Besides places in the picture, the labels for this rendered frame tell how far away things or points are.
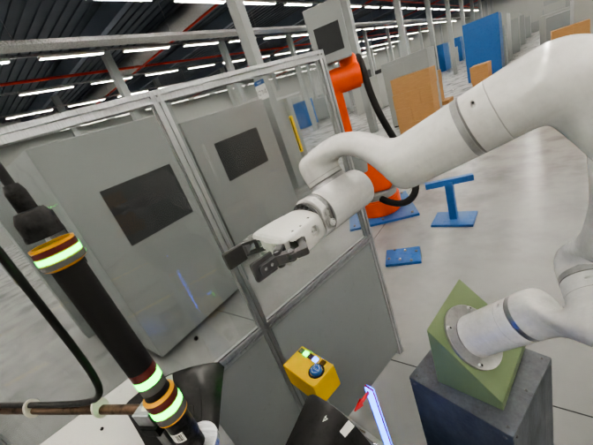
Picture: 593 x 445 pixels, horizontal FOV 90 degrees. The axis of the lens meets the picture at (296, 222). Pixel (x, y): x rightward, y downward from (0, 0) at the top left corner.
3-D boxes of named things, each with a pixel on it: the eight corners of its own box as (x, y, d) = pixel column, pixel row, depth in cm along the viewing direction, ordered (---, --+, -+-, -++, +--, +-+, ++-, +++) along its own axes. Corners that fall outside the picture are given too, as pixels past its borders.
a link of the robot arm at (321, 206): (342, 235, 56) (332, 243, 54) (311, 230, 63) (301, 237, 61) (330, 193, 53) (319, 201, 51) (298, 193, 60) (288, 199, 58)
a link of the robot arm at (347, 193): (317, 184, 54) (343, 226, 55) (360, 158, 61) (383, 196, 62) (296, 198, 62) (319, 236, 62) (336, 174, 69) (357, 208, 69)
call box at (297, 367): (291, 385, 107) (281, 365, 104) (311, 365, 113) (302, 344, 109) (323, 411, 95) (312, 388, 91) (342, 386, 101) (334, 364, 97)
